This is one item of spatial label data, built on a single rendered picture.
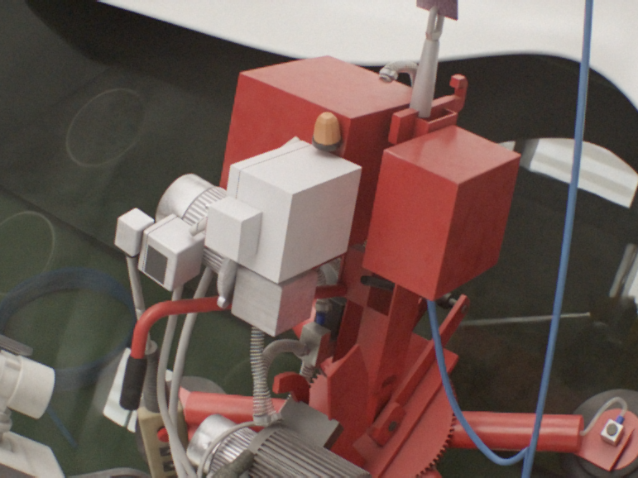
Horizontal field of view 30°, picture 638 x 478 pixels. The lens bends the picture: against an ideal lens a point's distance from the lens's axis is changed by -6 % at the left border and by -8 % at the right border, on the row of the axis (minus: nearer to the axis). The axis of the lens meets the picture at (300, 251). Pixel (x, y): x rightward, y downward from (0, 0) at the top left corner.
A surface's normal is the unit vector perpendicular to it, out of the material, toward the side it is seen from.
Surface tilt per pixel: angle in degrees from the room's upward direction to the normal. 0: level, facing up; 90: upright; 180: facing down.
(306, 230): 90
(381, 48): 21
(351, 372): 90
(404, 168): 73
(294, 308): 90
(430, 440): 26
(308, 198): 90
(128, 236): 79
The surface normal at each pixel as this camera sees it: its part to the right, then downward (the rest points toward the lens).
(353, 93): 0.18, -0.89
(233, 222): -0.63, 0.30
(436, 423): -0.32, -0.45
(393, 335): 0.77, 0.39
